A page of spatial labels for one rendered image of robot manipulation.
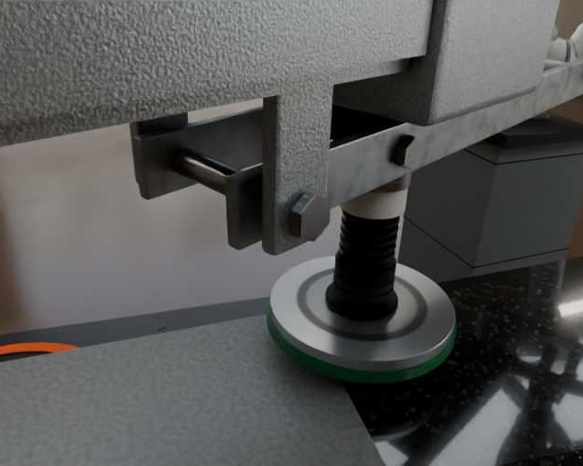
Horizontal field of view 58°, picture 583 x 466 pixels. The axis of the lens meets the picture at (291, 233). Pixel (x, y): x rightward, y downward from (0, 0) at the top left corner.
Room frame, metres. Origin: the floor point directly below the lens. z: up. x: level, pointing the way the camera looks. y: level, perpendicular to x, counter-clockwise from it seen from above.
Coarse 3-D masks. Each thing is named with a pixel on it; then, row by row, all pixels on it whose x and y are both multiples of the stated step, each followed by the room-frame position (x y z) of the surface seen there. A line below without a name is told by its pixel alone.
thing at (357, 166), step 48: (528, 96) 0.62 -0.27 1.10; (576, 96) 0.74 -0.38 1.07; (144, 144) 0.38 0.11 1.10; (192, 144) 0.41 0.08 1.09; (240, 144) 0.45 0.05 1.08; (336, 144) 0.37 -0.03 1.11; (384, 144) 0.41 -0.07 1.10; (432, 144) 0.47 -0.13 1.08; (144, 192) 0.38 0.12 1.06; (240, 192) 0.30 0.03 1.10; (336, 192) 0.37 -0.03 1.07; (240, 240) 0.30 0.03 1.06
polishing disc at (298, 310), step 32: (288, 288) 0.53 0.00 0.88; (320, 288) 0.53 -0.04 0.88; (416, 288) 0.54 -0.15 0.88; (288, 320) 0.47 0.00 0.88; (320, 320) 0.47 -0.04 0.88; (352, 320) 0.47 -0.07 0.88; (384, 320) 0.47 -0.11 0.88; (416, 320) 0.48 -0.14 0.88; (448, 320) 0.48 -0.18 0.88; (320, 352) 0.42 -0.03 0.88; (352, 352) 0.42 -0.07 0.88; (384, 352) 0.42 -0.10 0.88; (416, 352) 0.42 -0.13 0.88
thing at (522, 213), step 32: (448, 160) 1.61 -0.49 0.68; (480, 160) 1.48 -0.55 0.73; (512, 160) 1.44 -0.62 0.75; (544, 160) 1.49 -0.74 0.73; (576, 160) 1.54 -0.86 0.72; (416, 192) 1.73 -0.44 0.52; (448, 192) 1.58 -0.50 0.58; (480, 192) 1.45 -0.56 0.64; (512, 192) 1.46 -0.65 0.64; (544, 192) 1.51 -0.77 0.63; (576, 192) 1.56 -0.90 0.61; (416, 224) 1.71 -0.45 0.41; (448, 224) 1.56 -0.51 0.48; (480, 224) 1.43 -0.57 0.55; (512, 224) 1.47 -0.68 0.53; (544, 224) 1.52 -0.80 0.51; (416, 256) 1.68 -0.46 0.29; (448, 256) 1.53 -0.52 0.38; (480, 256) 1.43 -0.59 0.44; (512, 256) 1.48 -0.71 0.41; (544, 256) 1.54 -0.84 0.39
